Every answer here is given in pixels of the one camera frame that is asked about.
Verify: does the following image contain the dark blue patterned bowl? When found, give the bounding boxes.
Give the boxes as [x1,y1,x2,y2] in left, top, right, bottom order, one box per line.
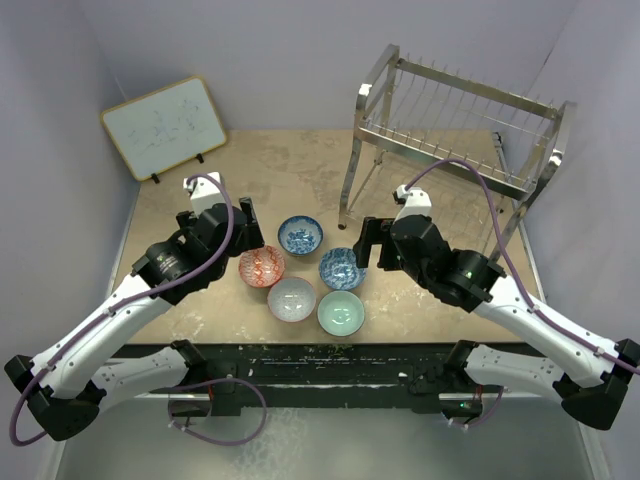
[318,247,367,291]

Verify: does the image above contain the grey hexagon red-rim bowl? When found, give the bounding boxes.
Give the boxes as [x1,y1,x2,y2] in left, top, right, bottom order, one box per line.
[267,277,317,323]

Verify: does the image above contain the mint green bowl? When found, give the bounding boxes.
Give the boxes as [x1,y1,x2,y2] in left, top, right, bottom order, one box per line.
[317,291,365,337]

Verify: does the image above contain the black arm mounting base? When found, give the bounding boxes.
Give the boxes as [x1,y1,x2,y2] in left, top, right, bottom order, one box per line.
[181,343,487,421]

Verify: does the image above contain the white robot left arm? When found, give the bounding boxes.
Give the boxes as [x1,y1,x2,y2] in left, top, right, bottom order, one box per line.
[4,197,264,441]

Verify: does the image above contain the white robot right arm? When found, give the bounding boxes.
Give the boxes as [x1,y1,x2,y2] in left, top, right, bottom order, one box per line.
[353,215,639,431]

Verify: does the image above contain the steel dish rack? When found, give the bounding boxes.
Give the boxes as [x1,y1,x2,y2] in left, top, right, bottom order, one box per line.
[337,43,579,265]

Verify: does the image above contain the orange patterned bowl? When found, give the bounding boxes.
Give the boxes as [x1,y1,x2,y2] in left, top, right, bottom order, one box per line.
[238,245,286,288]

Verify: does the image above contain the blue floral rim bowl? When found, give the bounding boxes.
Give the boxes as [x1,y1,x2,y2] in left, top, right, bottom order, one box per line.
[277,215,324,256]

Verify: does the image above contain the yellow framed whiteboard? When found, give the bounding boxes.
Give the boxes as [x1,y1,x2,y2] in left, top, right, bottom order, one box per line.
[100,76,227,182]

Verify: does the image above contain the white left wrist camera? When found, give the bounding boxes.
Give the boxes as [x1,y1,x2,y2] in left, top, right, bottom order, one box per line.
[183,172,225,216]

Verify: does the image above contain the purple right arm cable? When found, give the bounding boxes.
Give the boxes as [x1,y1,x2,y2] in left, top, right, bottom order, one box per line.
[405,158,640,376]

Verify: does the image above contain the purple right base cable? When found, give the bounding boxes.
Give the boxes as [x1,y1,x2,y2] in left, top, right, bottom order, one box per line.
[447,384,505,431]

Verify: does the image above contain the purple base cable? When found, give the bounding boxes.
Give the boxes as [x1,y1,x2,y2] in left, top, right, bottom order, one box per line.
[167,377,270,447]
[447,384,505,431]

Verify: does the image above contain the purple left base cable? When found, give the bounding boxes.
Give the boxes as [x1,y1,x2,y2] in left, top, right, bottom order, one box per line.
[167,377,270,447]

